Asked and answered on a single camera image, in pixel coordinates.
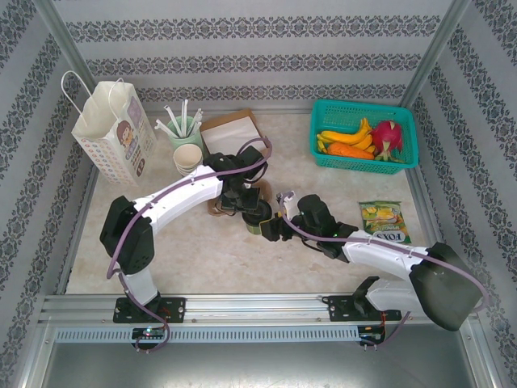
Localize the black plastic cup lid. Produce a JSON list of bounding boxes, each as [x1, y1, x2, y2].
[[244, 201, 275, 226]]

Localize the white cartoon print paper bag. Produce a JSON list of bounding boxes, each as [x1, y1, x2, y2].
[[60, 70, 158, 187]]

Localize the teal plastic basket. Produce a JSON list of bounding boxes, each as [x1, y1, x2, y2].
[[309, 99, 420, 175]]

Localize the pale green ceramic mug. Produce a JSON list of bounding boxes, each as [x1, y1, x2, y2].
[[167, 120, 205, 157]]

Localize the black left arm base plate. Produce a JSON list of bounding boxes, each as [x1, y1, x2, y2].
[[112, 297, 187, 324]]

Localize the small circuit board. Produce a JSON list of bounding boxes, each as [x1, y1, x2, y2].
[[132, 327, 165, 340], [360, 326, 387, 344]]

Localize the orange toy food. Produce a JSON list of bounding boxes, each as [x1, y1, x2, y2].
[[327, 141, 376, 160]]

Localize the small left circuit board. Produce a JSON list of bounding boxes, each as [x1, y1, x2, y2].
[[132, 327, 165, 340]]

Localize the yellow toy banana bunch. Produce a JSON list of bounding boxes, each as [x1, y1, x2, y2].
[[316, 116, 375, 154]]

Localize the grey slotted cable duct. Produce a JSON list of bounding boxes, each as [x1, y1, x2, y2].
[[54, 325, 360, 344]]

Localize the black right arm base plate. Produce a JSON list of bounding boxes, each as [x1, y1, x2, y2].
[[327, 293, 403, 323]]

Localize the grey metal panel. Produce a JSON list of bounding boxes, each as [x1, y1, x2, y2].
[[40, 343, 490, 388]]

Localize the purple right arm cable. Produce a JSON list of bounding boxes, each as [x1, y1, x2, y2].
[[276, 192, 490, 351]]

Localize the green yellow snack packet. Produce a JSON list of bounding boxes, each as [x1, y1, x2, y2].
[[359, 200, 413, 245]]

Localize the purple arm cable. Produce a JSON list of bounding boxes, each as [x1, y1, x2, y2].
[[276, 192, 490, 351], [107, 137, 272, 356]]

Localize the brown pulp cup carrier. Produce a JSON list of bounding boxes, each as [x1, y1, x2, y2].
[[208, 179, 275, 219]]

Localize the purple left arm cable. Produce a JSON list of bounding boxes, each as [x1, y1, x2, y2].
[[107, 137, 272, 356]]

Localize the aluminium mounting rail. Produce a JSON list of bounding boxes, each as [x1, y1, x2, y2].
[[38, 293, 481, 324]]

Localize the aluminium frame post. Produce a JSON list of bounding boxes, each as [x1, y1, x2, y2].
[[401, 0, 472, 110], [30, 0, 100, 88]]

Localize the stack of green paper cups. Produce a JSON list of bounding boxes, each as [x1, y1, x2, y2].
[[173, 145, 204, 178]]

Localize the brown cardboard box white inside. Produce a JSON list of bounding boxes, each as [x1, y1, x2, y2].
[[200, 108, 270, 162]]

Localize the small right circuit board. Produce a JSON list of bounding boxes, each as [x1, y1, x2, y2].
[[360, 326, 387, 344]]

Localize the pink toy dragon fruit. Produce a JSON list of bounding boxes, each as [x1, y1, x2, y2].
[[370, 119, 406, 162]]

